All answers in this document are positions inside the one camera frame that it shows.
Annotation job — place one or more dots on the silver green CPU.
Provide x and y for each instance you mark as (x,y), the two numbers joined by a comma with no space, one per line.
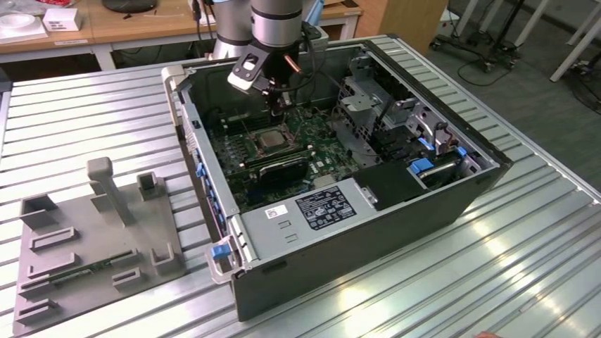
(271,138)

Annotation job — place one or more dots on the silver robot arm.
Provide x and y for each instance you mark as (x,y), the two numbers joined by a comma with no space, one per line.
(275,21)

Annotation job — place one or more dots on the CPU socket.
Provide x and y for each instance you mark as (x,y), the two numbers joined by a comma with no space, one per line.
(268,151)

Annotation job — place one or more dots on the black plastic drive cover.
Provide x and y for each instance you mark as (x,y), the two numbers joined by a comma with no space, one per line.
(385,186)

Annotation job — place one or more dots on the silver metal drive cage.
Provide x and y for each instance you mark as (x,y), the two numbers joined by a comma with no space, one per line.
(361,102)

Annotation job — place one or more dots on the green motherboard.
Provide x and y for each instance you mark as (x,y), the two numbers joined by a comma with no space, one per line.
(324,155)

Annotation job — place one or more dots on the black graphics card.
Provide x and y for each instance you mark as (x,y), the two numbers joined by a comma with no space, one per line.
(281,172)

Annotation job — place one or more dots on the wooden cabinet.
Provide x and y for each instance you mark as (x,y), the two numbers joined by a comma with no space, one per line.
(413,24)

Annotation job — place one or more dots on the small silver heatsink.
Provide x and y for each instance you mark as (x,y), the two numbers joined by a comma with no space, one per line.
(327,180)

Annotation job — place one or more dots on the wooden desk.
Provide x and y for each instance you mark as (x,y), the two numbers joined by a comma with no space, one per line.
(140,24)

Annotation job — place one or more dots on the blue card retention latch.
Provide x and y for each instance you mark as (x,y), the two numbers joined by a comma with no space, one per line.
(199,169)

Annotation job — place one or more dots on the blue plastic clip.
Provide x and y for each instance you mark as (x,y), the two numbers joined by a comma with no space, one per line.
(460,152)
(424,143)

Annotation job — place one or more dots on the black monitor base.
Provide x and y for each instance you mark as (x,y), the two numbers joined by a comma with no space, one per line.
(129,5)

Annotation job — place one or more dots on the black power supply label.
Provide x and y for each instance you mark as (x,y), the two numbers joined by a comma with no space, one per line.
(324,207)

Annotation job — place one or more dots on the white barcode sticker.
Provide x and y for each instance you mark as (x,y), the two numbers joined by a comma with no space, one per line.
(276,212)

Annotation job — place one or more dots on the grey power supply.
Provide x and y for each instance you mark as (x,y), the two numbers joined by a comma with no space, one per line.
(275,234)

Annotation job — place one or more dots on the black wheeled stand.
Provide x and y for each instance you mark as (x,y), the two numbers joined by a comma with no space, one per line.
(503,35)

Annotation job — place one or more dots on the white cardboard box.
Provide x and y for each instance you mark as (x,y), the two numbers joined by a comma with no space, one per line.
(62,17)

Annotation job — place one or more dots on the red packet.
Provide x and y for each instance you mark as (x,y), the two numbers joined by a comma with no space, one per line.
(54,3)

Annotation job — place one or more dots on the blue case latch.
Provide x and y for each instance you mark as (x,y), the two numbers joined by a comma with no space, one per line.
(220,253)

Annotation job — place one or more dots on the dark grey PC case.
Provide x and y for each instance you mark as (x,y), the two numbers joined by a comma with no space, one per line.
(356,253)

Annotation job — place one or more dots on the white round plastic dish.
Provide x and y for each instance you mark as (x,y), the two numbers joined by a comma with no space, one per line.
(19,24)

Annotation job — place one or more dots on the grey parts rack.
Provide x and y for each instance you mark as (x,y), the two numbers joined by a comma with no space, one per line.
(93,239)

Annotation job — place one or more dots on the green RAM stick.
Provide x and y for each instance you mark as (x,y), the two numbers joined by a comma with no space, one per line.
(80,272)

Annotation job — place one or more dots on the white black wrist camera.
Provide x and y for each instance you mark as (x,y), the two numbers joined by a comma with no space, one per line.
(244,75)

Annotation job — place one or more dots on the white table frame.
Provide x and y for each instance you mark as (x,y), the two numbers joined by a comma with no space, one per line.
(573,53)
(529,24)

